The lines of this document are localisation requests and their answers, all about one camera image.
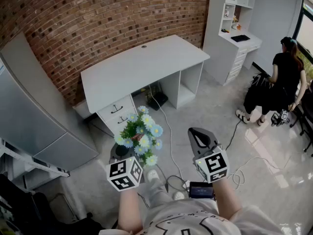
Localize white metal rack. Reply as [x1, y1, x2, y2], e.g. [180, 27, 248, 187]
[0, 138, 71, 191]

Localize white desk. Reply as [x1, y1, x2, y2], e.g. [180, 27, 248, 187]
[80, 34, 211, 138]

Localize black office chair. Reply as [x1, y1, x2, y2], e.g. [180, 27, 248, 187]
[290, 81, 313, 154]

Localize black floor cable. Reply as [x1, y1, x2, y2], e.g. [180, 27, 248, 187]
[224, 118, 243, 152]

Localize looped white floor cable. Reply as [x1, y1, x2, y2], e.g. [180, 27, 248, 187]
[227, 155, 294, 191]

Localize large grey cabinet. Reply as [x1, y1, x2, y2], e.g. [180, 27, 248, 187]
[0, 32, 100, 172]

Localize white shelf cabinet with drawers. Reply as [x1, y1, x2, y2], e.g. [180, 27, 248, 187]
[202, 0, 264, 87]

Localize person's white printed shirt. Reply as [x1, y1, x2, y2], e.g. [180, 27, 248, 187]
[97, 197, 287, 235]

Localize person's grey trousers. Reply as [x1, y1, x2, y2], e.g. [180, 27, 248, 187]
[144, 177, 173, 212]

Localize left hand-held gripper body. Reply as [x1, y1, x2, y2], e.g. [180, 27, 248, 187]
[106, 143, 145, 192]

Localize black framed window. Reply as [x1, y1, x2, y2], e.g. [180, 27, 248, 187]
[292, 0, 313, 79]

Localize blue flowers with green leaves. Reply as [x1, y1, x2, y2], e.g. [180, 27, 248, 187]
[113, 105, 164, 167]

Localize person's right forearm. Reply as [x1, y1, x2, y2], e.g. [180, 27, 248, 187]
[212, 177, 243, 222]

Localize black folding chair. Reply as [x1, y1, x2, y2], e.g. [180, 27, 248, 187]
[0, 174, 106, 235]

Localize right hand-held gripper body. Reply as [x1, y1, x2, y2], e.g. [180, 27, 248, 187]
[187, 127, 230, 184]

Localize small black screen device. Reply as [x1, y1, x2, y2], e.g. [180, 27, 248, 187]
[189, 181, 216, 200]

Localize person's left forearm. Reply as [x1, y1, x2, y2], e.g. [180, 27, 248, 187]
[117, 187, 144, 233]

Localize black rectangular device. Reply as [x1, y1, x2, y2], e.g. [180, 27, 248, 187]
[147, 92, 169, 111]

